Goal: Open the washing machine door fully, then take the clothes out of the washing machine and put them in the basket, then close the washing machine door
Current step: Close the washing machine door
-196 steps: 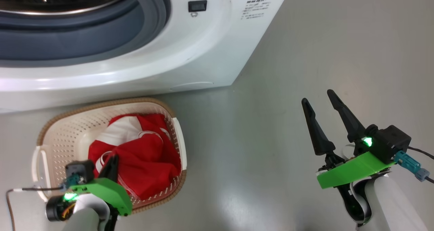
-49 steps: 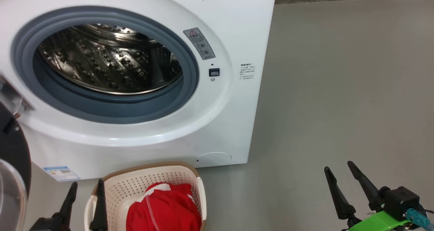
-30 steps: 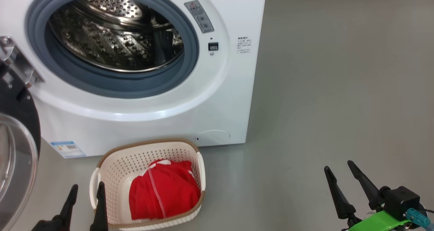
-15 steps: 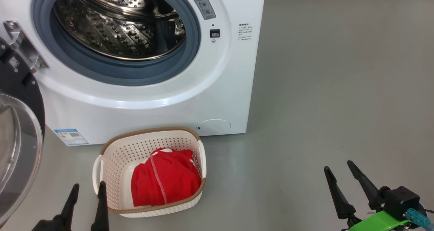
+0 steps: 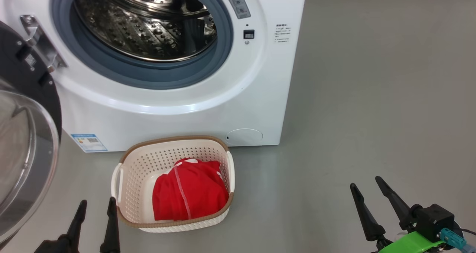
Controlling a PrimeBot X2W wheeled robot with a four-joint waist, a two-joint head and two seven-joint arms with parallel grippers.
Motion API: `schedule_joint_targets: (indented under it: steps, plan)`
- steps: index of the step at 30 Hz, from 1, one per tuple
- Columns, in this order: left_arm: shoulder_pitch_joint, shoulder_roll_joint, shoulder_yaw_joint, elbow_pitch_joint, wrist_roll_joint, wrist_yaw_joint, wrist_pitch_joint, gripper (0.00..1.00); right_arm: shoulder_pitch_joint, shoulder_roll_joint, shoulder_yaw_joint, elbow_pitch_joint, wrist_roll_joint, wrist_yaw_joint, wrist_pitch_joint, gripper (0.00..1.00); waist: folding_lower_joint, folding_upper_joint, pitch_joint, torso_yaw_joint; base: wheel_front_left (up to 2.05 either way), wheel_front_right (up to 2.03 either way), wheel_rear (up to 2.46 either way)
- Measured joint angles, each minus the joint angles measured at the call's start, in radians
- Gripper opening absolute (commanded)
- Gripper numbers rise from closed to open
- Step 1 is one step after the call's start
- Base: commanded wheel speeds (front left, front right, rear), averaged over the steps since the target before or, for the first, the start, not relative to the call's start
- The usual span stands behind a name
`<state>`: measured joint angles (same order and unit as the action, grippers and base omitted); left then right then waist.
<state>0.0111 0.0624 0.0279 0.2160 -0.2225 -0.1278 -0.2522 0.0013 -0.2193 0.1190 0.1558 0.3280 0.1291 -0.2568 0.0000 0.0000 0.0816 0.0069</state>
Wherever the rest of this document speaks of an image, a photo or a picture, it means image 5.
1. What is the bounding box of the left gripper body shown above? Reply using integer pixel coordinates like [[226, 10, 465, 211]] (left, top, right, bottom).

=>
[[34, 235, 70, 253]]

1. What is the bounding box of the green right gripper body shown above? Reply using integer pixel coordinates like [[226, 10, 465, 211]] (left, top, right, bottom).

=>
[[377, 231, 445, 253]]

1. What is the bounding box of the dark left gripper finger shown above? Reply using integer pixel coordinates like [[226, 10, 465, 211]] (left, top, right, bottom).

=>
[[66, 200, 88, 253], [99, 197, 121, 253]]

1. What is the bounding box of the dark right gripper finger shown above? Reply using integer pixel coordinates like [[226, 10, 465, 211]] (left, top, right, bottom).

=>
[[350, 183, 386, 241], [375, 176, 413, 230]]

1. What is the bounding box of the red garment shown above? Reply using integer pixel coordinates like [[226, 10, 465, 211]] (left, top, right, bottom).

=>
[[152, 158, 229, 221]]

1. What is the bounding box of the black round glass washer door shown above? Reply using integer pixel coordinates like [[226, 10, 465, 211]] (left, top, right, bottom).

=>
[[0, 21, 62, 248]]

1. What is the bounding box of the cream perforated laundry basket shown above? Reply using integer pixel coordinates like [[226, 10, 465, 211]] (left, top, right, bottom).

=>
[[111, 135, 235, 233]]

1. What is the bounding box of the white front-load washing machine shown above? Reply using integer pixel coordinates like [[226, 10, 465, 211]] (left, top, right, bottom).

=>
[[0, 0, 308, 153]]

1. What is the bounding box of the metal door hinge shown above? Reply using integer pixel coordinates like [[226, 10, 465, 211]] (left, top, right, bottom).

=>
[[20, 15, 68, 73]]

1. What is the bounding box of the blue energy label sticker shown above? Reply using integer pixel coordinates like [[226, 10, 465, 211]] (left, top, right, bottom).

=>
[[71, 134, 108, 152]]

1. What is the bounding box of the round white filter cover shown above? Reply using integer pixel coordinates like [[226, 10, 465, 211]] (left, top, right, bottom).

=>
[[226, 129, 263, 146]]

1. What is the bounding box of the grey warning sticker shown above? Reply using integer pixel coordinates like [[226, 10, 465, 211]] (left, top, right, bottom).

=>
[[219, 0, 251, 19]]

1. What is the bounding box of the blue cable connector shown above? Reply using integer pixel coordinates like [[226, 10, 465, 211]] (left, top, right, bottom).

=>
[[440, 228, 466, 250]]

